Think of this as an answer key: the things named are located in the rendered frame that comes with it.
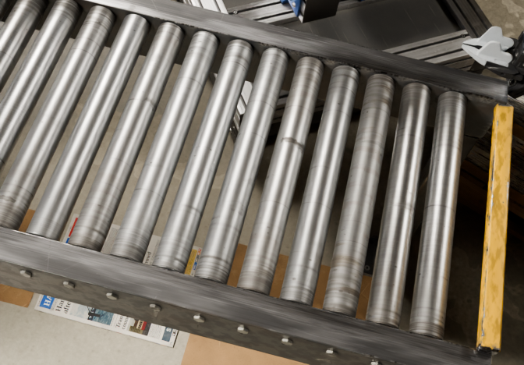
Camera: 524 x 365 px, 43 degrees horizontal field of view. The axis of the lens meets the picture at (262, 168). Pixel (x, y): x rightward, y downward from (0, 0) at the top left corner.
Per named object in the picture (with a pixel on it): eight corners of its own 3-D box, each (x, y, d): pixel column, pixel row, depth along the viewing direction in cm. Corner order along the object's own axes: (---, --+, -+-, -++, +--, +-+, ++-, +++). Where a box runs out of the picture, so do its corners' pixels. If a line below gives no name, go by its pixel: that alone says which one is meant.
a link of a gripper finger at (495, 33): (472, 15, 125) (521, 26, 124) (461, 37, 130) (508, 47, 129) (471, 27, 123) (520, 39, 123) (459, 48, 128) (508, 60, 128)
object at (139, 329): (203, 247, 185) (203, 246, 184) (172, 348, 171) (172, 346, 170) (74, 214, 187) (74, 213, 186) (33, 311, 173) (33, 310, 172)
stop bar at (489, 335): (511, 112, 116) (516, 106, 115) (497, 356, 95) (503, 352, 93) (493, 108, 117) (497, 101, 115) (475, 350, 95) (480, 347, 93)
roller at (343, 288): (387, 90, 124) (401, 75, 119) (344, 334, 100) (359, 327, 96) (363, 79, 123) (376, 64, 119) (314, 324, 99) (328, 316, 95)
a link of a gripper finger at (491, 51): (471, 27, 123) (520, 39, 123) (459, 48, 128) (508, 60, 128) (469, 40, 122) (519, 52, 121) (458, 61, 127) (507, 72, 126)
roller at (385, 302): (426, 97, 123) (435, 80, 119) (392, 345, 99) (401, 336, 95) (400, 90, 123) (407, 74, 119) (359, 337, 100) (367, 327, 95)
